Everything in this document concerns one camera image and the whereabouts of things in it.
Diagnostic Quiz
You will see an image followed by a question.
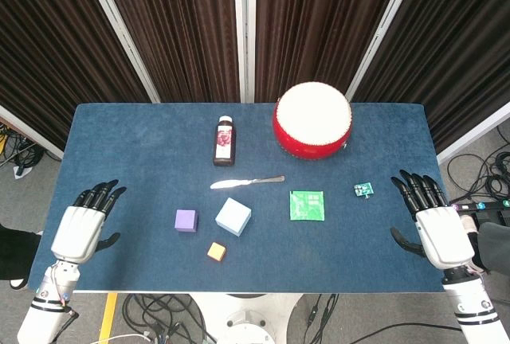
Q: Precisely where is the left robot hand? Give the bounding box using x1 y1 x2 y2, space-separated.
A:
50 178 128 264

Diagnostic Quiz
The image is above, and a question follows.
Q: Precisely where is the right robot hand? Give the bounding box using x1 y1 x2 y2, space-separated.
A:
389 169 476 270

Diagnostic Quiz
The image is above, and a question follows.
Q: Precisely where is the purple cube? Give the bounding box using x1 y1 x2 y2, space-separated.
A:
174 209 199 234

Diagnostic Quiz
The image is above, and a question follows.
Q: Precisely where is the small orange cube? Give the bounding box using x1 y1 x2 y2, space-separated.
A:
206 241 228 262

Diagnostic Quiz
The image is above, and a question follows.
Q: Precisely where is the light blue cube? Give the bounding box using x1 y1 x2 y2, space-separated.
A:
214 197 253 237

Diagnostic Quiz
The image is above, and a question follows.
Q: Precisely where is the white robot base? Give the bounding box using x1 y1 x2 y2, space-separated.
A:
190 292 304 344

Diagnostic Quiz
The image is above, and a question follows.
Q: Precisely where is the black power strip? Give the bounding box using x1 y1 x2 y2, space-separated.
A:
449 199 510 214

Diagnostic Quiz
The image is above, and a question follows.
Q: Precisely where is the black trouser leg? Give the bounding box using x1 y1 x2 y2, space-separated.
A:
0 223 43 282
476 220 510 274

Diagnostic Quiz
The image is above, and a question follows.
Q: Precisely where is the small green circuit board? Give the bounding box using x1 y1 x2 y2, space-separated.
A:
353 182 375 200

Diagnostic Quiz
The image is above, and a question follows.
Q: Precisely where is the blue table cloth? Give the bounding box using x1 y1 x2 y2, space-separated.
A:
26 103 475 294

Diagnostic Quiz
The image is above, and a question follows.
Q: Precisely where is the green sachet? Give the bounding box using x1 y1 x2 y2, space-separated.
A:
288 190 326 222

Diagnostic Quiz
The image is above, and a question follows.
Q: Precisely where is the silver table knife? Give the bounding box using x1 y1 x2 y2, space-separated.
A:
210 174 286 191

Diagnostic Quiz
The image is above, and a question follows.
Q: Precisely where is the brown medicine bottle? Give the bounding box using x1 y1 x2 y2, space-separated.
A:
212 115 237 167

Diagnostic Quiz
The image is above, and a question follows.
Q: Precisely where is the red drum white skin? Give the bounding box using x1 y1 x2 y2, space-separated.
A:
272 82 354 161

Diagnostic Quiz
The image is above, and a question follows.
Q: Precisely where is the brown fabric partition panel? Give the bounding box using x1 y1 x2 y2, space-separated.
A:
0 0 160 160
245 0 423 102
79 0 246 104
346 0 510 164

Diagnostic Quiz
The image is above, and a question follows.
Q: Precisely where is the black floor cable tangle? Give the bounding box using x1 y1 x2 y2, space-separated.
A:
120 293 218 344
445 127 510 202
0 120 45 178

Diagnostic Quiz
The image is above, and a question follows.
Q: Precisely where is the black cable inline switch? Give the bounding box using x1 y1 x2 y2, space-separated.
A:
305 293 340 334

